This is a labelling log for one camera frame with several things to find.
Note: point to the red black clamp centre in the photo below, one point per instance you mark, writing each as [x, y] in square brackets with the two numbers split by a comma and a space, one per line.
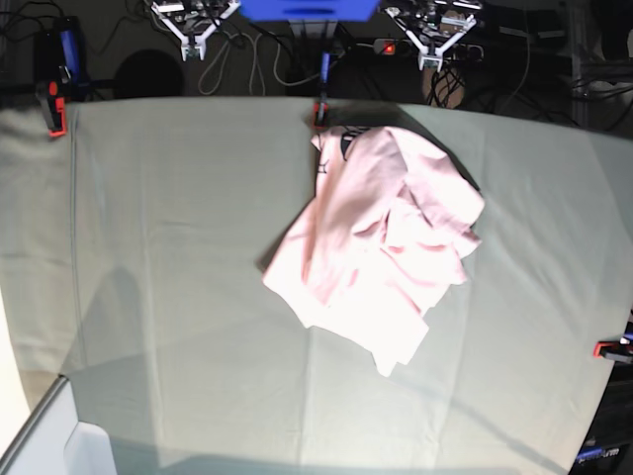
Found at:
[320, 108]

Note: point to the red black clamp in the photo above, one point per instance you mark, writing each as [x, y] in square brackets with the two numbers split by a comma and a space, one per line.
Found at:
[619, 351]
[56, 69]
[320, 108]

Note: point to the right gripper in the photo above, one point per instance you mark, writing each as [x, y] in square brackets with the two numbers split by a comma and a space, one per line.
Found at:
[193, 22]

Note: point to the red black clamp left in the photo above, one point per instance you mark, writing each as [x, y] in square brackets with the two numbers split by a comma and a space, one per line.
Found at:
[56, 69]

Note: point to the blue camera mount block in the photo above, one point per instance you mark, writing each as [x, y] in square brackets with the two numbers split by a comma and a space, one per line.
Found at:
[319, 10]

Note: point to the white plastic bin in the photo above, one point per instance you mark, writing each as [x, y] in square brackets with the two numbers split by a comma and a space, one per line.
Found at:
[88, 451]

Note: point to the red black clamp right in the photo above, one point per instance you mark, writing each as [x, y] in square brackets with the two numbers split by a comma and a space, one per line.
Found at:
[619, 351]

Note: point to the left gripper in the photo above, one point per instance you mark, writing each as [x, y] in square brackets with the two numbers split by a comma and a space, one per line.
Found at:
[434, 27]

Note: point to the grey-green table cloth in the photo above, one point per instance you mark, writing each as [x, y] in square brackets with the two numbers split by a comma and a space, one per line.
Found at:
[131, 257]

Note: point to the pink t-shirt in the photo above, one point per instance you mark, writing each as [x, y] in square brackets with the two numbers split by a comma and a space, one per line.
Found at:
[380, 243]

